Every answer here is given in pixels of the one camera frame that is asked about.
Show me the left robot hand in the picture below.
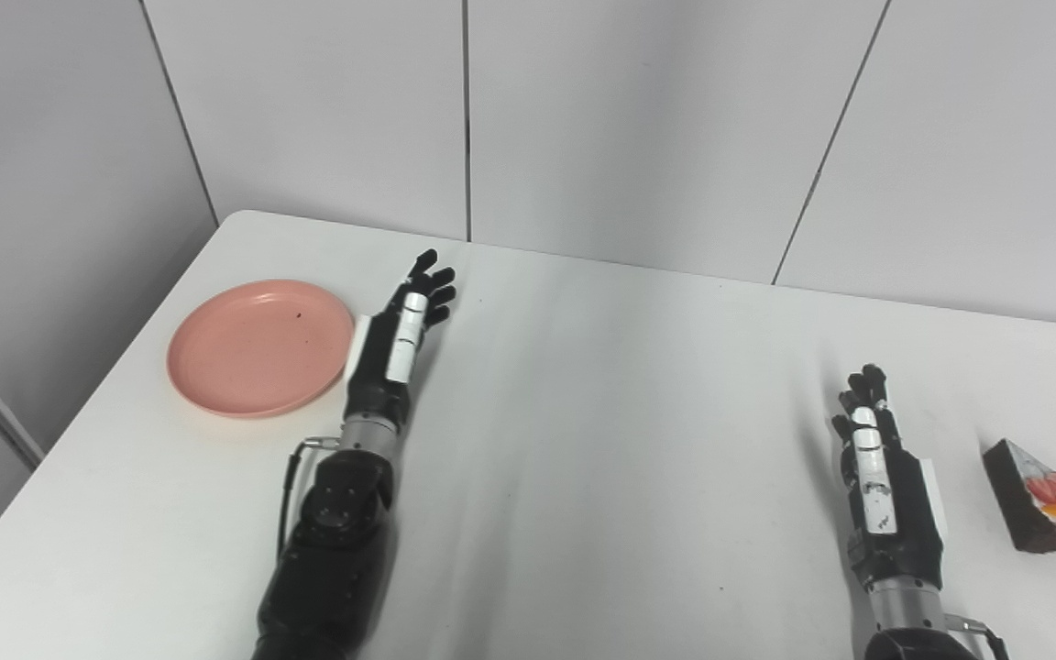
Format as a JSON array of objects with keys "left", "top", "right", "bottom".
[{"left": 342, "top": 248, "right": 458, "bottom": 428}]

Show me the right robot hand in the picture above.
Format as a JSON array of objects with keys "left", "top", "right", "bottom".
[{"left": 831, "top": 364, "right": 948, "bottom": 593}]

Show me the pink plate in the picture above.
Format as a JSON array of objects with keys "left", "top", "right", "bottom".
[{"left": 167, "top": 280, "right": 357, "bottom": 420}]

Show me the chocolate cake slice with fruit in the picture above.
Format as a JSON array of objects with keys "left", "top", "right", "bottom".
[{"left": 982, "top": 439, "right": 1056, "bottom": 554}]

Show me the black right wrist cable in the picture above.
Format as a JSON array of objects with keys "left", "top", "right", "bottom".
[{"left": 945, "top": 614, "right": 1010, "bottom": 660}]

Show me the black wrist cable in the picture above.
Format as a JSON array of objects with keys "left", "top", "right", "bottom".
[
  {"left": 945, "top": 614, "right": 1010, "bottom": 660},
  {"left": 277, "top": 437, "right": 342, "bottom": 560}
]

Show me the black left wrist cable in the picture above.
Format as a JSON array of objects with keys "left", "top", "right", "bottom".
[{"left": 277, "top": 437, "right": 342, "bottom": 560}]

